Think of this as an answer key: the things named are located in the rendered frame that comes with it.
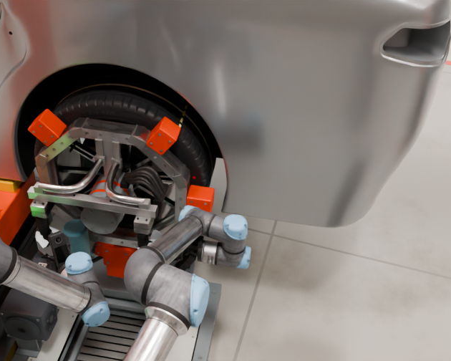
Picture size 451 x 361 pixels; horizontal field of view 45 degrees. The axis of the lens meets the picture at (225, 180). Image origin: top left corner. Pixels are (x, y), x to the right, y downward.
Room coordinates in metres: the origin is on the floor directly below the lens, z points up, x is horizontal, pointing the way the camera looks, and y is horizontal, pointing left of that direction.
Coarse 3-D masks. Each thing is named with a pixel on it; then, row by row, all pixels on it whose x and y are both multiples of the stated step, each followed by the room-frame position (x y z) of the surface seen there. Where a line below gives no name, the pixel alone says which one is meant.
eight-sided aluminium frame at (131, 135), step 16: (80, 128) 1.45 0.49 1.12; (96, 128) 1.46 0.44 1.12; (112, 128) 1.49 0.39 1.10; (128, 128) 1.48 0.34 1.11; (144, 128) 1.49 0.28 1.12; (64, 144) 1.46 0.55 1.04; (128, 144) 1.44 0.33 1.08; (144, 144) 1.43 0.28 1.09; (48, 160) 1.47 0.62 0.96; (160, 160) 1.43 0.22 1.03; (176, 160) 1.47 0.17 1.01; (48, 176) 1.47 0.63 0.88; (176, 176) 1.42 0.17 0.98; (176, 192) 1.43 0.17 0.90; (64, 208) 1.48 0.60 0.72; (176, 208) 1.43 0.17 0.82; (160, 224) 1.47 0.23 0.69; (96, 240) 1.45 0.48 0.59; (112, 240) 1.45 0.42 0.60; (128, 240) 1.44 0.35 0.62
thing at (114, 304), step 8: (192, 264) 1.74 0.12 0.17; (192, 272) 1.74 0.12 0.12; (104, 296) 1.53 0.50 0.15; (112, 304) 1.47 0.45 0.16; (120, 304) 1.47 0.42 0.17; (128, 304) 1.49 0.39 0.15; (136, 304) 1.50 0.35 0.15; (112, 312) 1.47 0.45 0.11; (120, 312) 1.47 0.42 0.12; (128, 312) 1.47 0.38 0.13; (136, 312) 1.46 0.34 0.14; (144, 312) 1.46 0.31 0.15
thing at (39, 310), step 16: (16, 304) 1.26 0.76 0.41; (32, 304) 1.26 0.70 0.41; (48, 304) 1.28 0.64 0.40; (16, 320) 1.21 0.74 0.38; (32, 320) 1.21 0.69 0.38; (48, 320) 1.24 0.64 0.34; (16, 336) 1.21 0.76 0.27; (32, 336) 1.20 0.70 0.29; (48, 336) 1.23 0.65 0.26; (16, 352) 1.25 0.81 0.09; (32, 352) 1.25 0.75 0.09
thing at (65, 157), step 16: (80, 144) 1.58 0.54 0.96; (64, 160) 1.62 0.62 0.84; (128, 160) 1.55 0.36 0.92; (144, 160) 1.54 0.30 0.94; (64, 176) 1.59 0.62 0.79; (80, 176) 1.67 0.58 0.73; (96, 176) 1.73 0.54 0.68; (160, 176) 1.54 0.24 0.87; (80, 192) 1.58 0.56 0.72; (144, 192) 1.73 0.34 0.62; (160, 208) 1.59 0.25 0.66; (128, 224) 1.53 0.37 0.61
